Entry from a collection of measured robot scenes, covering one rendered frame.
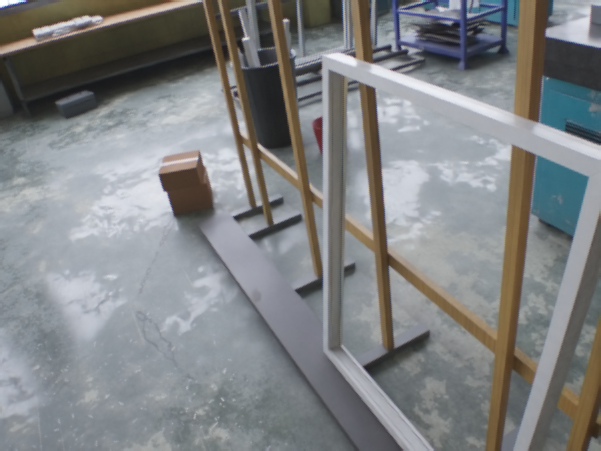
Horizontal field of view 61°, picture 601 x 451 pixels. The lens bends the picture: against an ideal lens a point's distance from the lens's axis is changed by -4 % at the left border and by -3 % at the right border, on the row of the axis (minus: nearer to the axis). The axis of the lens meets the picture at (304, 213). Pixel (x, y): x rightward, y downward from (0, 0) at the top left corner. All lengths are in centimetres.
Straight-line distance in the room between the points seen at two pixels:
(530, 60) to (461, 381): 166
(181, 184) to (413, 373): 225
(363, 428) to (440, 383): 44
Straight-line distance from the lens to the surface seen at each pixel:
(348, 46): 681
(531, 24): 129
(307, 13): 912
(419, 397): 253
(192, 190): 403
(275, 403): 258
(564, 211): 336
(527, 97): 134
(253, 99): 465
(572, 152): 121
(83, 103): 724
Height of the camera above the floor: 200
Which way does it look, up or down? 32 degrees down
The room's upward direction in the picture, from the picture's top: 10 degrees counter-clockwise
